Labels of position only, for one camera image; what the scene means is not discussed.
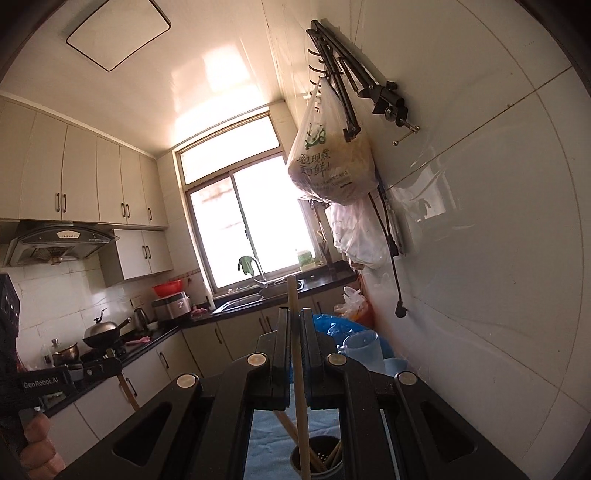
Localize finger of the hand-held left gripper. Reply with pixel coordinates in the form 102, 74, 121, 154
69, 348, 123, 384

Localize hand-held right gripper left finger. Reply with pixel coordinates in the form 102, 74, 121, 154
60, 307, 293, 480

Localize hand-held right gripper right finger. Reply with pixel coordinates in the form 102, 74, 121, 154
300, 308, 527, 480

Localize pale bamboo chopstick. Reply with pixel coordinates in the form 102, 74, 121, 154
286, 276, 311, 480
116, 373, 140, 412

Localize dark perforated utensil holder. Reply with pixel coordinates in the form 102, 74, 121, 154
290, 434, 345, 480

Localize person's left hand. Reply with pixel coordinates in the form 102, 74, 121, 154
21, 412, 64, 475

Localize gas stove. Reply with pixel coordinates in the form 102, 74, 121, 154
81, 344, 127, 365

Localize blue plastic bag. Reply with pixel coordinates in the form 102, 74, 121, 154
311, 314, 365, 352

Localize black wok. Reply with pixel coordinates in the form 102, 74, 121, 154
83, 309, 132, 349

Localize steel cooking pot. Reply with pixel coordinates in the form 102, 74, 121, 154
51, 339, 79, 365

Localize clear plastic pitcher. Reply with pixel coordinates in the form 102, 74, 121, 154
339, 330, 386, 374

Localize steel kitchen sink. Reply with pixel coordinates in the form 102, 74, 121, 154
212, 277, 308, 315

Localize orange plastic bag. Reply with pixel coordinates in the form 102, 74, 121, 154
332, 286, 375, 330

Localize black kitchen countertop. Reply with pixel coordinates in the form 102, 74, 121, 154
32, 261, 358, 416

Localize blue tablecloth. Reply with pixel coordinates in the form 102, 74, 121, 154
245, 383, 398, 480

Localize silver rice cooker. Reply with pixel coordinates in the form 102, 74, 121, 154
152, 291, 192, 321

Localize red plastic basin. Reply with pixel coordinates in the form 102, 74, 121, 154
152, 279, 183, 298

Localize white plastic bag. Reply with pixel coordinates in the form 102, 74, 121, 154
325, 198, 391, 271

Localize steel range hood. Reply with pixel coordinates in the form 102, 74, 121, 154
2, 222, 120, 268

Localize kitchen window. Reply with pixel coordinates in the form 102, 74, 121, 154
173, 111, 315, 296

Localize printed plastic bag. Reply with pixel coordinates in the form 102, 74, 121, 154
286, 76, 382, 204

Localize square ceiling light panel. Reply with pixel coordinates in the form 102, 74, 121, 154
67, 0, 171, 72

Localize black cable with plug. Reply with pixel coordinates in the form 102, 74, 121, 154
369, 185, 409, 319

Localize small cream wall cabinet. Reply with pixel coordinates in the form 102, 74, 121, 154
99, 228, 174, 287

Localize white wall box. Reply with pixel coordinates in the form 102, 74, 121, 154
388, 185, 419, 254

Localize cream upper wall cabinets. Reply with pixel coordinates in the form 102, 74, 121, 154
0, 95, 169, 232

